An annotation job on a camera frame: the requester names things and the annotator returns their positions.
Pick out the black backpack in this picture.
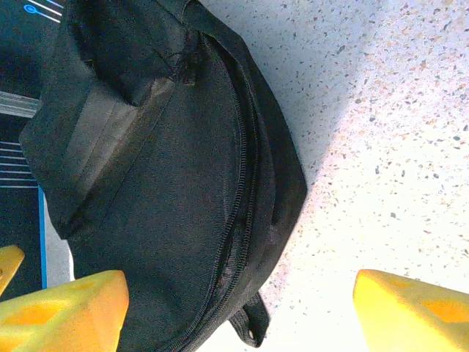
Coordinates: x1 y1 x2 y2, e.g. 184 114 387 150
18 0 309 352

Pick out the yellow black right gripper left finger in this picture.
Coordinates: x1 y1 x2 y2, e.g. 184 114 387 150
0 270 130 352

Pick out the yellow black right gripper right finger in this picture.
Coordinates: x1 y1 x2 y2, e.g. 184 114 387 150
353 269 469 352

